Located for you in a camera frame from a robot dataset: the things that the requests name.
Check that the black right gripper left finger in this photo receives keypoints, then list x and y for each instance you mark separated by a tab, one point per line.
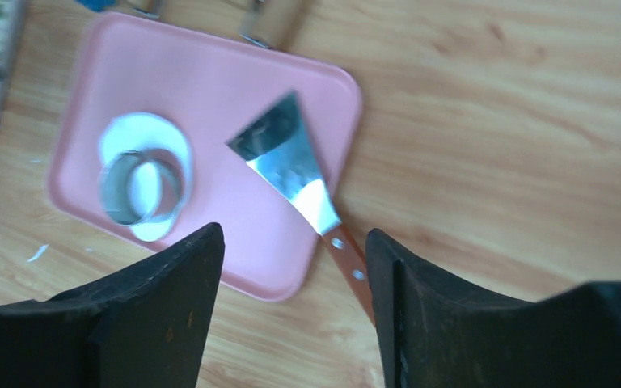
143	326

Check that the pink rectangular tray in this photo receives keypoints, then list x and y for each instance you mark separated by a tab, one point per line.
209	88

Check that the metal dough scraper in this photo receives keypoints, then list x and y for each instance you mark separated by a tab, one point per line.
277	146

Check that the wooden dough roller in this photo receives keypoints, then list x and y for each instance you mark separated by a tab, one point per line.
266	24

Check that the blue green white brick stack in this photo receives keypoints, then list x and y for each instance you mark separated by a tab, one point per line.
97	5

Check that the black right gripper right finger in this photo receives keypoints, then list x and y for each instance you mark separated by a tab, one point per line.
436	329

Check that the white dough ball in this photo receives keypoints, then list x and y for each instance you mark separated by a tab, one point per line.
146	178

